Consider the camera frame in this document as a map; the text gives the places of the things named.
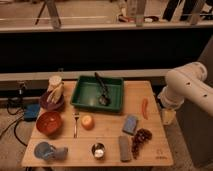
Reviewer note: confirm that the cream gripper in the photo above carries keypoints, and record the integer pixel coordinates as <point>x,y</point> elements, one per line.
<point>168,116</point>

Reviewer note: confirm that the grey eraser block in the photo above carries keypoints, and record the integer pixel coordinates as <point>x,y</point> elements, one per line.
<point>125,155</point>

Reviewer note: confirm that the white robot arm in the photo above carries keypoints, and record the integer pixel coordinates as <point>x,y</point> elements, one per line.
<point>186,82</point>

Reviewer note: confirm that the small metal cup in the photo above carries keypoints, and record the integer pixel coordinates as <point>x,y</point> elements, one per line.
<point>98,151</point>

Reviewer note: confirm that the white paper cup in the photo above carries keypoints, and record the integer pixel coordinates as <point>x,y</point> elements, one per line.
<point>54,82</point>

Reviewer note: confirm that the blue plastic cup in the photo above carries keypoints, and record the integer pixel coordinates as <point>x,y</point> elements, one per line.
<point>46,151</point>

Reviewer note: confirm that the red chili pepper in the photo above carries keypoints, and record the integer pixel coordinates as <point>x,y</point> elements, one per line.
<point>144,108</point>

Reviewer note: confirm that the dark grape bunch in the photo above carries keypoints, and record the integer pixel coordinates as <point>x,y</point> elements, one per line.
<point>140,138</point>

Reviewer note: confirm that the blue sponge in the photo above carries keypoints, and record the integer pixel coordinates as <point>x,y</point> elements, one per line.
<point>130,124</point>

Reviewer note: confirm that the black ladle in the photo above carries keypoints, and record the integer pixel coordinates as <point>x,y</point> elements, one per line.
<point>103,99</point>

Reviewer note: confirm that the green plastic tray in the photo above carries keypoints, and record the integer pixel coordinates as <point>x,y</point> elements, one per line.
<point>87,92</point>

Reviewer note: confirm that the orange fruit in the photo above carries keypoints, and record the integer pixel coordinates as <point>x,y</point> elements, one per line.
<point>87,122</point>

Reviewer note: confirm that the metal fork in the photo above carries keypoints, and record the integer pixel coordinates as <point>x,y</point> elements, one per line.
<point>76,117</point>

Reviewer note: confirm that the banana bunch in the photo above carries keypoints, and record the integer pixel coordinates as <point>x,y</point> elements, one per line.
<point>55,93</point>

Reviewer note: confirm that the red-orange bowl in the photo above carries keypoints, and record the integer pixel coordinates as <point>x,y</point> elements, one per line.
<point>49,122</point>

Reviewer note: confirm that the blue box on floor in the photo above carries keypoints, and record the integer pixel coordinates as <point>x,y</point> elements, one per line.
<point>31,112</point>

